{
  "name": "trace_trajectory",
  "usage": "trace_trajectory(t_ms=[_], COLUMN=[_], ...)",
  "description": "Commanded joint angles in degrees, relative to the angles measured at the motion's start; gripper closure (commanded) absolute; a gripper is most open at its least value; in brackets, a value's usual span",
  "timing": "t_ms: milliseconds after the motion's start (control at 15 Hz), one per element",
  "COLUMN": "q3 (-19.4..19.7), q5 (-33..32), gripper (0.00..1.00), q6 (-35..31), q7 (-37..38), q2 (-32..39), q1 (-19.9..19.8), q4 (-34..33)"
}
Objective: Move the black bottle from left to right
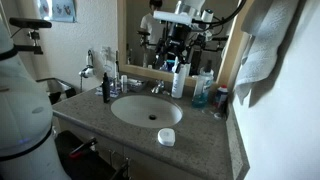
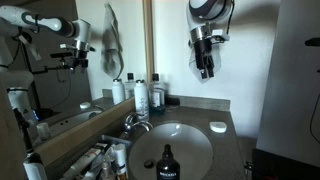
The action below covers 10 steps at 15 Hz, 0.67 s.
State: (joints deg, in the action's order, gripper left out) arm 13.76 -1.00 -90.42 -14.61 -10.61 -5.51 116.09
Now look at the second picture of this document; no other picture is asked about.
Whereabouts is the black hanging cable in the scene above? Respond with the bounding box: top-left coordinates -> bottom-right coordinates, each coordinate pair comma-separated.
308,94 -> 320,145

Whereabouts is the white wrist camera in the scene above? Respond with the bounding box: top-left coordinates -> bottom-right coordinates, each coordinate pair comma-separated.
212,29 -> 231,44

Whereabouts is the white toothpaste tube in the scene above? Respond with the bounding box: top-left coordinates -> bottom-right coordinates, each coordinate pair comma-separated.
62,147 -> 102,180

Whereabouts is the small clear spray bottle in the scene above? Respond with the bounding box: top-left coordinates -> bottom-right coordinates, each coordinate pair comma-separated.
101,155 -> 115,180

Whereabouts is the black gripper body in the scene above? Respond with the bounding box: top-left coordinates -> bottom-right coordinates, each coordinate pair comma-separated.
194,38 -> 214,70

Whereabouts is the white oval sink basin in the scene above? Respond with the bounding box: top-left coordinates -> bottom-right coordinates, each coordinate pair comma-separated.
128,122 -> 215,180

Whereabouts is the white panel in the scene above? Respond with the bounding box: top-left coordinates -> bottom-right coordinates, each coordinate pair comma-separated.
255,0 -> 320,168

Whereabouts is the white capped small bottle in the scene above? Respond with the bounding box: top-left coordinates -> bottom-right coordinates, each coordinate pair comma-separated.
113,143 -> 130,180

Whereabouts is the black robot cart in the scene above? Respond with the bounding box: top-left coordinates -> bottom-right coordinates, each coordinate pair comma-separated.
251,147 -> 320,180

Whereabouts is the vanity cabinet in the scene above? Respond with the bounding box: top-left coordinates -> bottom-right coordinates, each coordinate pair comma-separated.
235,134 -> 258,180

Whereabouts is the wood framed wall mirror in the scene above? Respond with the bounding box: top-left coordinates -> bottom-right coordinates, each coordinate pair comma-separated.
0,0 -> 156,168

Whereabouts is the tall white spray bottle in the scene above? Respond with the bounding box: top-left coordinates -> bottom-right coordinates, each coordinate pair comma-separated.
133,79 -> 150,123

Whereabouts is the clear blue mouthwash bottle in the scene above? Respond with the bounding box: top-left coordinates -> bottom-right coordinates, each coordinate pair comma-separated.
148,73 -> 167,115

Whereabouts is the chrome sink faucet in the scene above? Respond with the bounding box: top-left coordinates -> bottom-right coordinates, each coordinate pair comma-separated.
122,112 -> 155,135

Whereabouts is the black dropper bottle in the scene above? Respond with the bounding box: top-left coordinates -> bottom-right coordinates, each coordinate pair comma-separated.
155,143 -> 181,180

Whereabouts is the clear toiletry tray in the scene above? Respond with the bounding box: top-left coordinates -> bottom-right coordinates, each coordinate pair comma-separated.
99,134 -> 133,150

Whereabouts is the white hanging towel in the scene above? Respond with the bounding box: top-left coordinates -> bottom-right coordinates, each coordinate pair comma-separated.
185,0 -> 223,85

